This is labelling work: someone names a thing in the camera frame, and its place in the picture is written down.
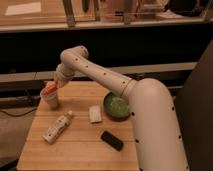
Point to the orange pepper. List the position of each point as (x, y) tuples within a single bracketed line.
[(50, 88)]

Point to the white plastic bottle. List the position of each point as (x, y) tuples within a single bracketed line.
[(57, 127)]

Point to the white sponge block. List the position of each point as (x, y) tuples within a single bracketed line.
[(95, 114)]

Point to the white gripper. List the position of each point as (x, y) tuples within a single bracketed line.
[(62, 75)]

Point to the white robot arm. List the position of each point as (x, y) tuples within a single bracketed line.
[(158, 139)]

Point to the dark chair back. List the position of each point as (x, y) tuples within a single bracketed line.
[(194, 105)]

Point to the green ceramic bowl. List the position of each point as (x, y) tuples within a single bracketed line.
[(115, 107)]

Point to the black rectangular case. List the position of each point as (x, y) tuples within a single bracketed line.
[(112, 140)]

